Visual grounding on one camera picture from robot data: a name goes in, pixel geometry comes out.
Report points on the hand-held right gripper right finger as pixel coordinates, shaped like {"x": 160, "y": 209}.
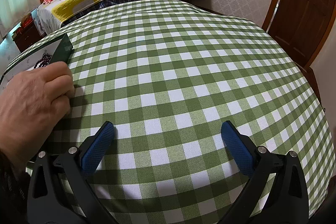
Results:
{"x": 237, "y": 150}

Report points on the brown wooden door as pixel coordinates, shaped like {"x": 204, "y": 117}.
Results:
{"x": 302, "y": 16}

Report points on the green checked tablecloth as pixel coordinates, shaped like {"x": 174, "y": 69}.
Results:
{"x": 183, "y": 69}

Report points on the person's left hand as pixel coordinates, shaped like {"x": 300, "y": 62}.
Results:
{"x": 31, "y": 103}

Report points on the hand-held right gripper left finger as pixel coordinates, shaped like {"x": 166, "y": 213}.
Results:
{"x": 98, "y": 150}

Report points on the dark wooden nightstand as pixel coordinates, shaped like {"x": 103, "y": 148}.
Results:
{"x": 26, "y": 37}

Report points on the dark green shallow box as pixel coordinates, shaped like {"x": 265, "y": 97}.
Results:
{"x": 63, "y": 48}

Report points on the red box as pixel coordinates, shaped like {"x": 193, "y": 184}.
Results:
{"x": 27, "y": 22}

